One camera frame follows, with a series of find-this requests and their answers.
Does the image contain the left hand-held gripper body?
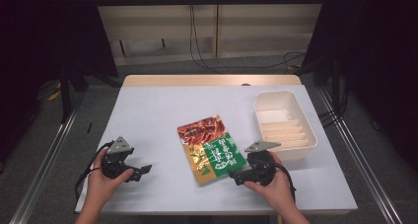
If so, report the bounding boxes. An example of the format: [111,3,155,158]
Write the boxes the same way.
[100,136,135,180]

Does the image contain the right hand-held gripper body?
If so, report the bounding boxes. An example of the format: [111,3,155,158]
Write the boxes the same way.
[244,140,282,187]

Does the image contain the red green gold food packet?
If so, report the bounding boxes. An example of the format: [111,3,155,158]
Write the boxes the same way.
[176,114,247,186]

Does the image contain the white plastic bin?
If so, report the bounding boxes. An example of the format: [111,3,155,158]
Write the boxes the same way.
[252,90,318,162]

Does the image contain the person's left hand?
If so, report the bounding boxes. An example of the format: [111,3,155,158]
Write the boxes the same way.
[86,148,135,205]

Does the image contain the person's right hand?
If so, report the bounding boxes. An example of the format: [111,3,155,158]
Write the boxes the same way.
[243,151,296,213]

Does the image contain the pale sheet in bin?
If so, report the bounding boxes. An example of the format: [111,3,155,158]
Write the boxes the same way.
[263,125,304,137]
[264,132,307,143]
[272,138,311,150]
[261,118,301,131]

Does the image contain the white table mat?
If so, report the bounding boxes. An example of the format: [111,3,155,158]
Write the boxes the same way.
[74,84,359,216]

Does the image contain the black metal stand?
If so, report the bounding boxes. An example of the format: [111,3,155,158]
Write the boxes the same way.
[58,65,74,124]
[329,59,343,114]

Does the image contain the black curtain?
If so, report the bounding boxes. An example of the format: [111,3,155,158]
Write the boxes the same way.
[294,0,418,173]
[0,0,119,173]

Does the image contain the black horizontal bar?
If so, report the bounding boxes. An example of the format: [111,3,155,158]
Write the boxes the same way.
[93,0,326,7]

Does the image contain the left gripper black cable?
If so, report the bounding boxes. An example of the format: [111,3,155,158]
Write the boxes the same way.
[74,141,114,212]

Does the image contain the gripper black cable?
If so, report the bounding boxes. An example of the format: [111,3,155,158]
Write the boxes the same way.
[74,141,114,212]
[275,163,298,203]

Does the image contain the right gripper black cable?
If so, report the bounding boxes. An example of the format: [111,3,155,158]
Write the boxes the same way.
[275,163,298,203]

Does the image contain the aluminium floor rail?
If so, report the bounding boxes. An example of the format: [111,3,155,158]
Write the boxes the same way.
[316,85,403,224]
[9,102,83,224]

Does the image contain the black cable on wall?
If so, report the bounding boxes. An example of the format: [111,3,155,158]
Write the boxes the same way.
[188,4,308,70]

